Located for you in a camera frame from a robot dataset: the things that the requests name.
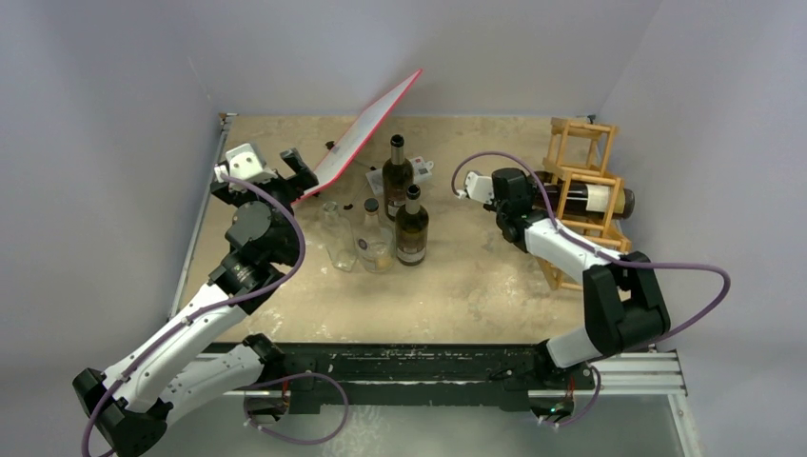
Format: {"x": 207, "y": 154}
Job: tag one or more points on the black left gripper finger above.
{"x": 306, "y": 179}
{"x": 293, "y": 160}

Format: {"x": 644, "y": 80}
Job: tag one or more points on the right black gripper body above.
{"x": 526, "y": 191}

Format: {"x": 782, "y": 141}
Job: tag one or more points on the red wine bottle gold cap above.
{"x": 593, "y": 200}

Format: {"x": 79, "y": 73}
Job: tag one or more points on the clear white-label wine bottle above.
{"x": 374, "y": 241}

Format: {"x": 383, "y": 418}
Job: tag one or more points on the green wine bottle bottom row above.
{"x": 411, "y": 228}

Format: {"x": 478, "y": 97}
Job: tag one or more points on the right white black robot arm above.
{"x": 622, "y": 302}

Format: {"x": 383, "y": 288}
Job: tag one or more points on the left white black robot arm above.
{"x": 133, "y": 402}

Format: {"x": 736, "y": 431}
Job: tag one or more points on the empty clear glass bottle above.
{"x": 339, "y": 240}

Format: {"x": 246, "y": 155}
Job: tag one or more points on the wooden wine rack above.
{"x": 580, "y": 150}

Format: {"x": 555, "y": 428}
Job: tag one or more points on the pink framed whiteboard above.
{"x": 346, "y": 148}

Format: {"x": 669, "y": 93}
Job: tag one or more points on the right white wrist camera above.
{"x": 478, "y": 188}

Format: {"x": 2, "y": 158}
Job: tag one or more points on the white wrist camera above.
{"x": 478, "y": 188}
{"x": 246, "y": 164}

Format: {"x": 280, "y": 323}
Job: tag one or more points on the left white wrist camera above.
{"x": 246, "y": 164}

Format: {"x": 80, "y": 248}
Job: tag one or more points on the black wire whiteboard stand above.
{"x": 352, "y": 182}

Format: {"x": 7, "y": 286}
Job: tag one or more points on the aluminium table edge rail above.
{"x": 226, "y": 121}

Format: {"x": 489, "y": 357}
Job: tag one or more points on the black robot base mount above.
{"x": 512, "y": 378}

